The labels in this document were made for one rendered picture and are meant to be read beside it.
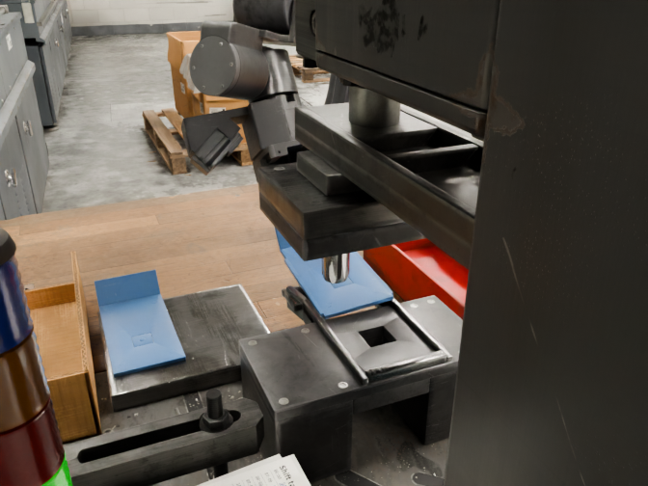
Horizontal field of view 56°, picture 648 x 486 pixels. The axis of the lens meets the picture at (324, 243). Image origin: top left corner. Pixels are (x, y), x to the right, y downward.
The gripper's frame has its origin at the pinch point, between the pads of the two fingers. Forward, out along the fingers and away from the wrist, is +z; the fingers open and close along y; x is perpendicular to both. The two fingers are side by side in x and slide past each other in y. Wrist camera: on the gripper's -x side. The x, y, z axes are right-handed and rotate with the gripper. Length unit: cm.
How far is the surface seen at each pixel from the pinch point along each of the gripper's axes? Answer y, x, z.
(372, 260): -11.4, 10.7, 6.3
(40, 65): -415, -54, -168
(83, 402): 8.7, -25.8, 9.9
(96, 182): -330, -33, -62
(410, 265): -1.1, 11.4, 7.3
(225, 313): -4.2, -10.8, 7.1
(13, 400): 39.1, -23.9, 4.1
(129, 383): 4.2, -22.0, 10.2
